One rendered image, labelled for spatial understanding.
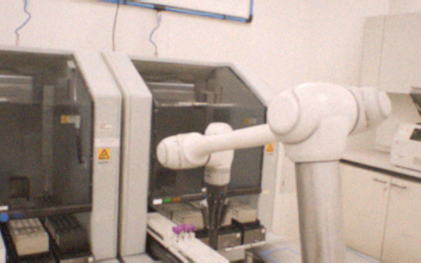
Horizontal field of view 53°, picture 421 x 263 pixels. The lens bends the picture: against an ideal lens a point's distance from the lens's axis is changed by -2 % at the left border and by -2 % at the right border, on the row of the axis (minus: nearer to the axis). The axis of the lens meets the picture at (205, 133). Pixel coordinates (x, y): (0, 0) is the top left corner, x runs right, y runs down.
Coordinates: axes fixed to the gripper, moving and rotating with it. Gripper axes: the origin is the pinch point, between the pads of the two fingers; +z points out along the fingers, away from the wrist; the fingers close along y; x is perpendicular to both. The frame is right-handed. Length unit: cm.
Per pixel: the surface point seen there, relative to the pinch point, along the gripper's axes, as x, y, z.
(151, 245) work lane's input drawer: -37.3, 6.7, 16.2
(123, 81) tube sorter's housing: -49, 18, -53
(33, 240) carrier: -39, 55, 8
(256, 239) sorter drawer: -32, -47, 20
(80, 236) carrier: -39, 37, 9
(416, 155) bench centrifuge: -66, -230, -8
